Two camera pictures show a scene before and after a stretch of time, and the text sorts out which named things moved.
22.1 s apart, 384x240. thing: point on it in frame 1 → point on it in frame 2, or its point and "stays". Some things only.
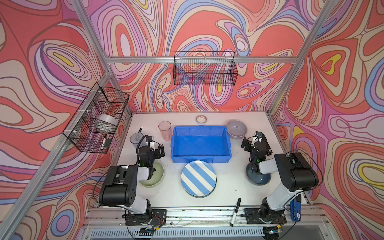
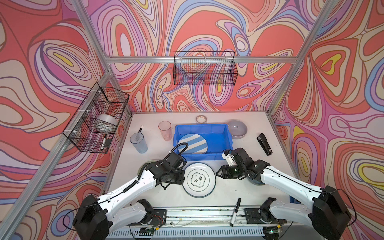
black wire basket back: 207,68 stays
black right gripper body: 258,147 → 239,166
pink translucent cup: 165,128 stays
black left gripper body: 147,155 → 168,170
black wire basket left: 91,128 stays
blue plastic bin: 191,143 stays
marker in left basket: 104,142 stays
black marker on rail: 239,202 stays
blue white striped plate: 198,178 → 196,144
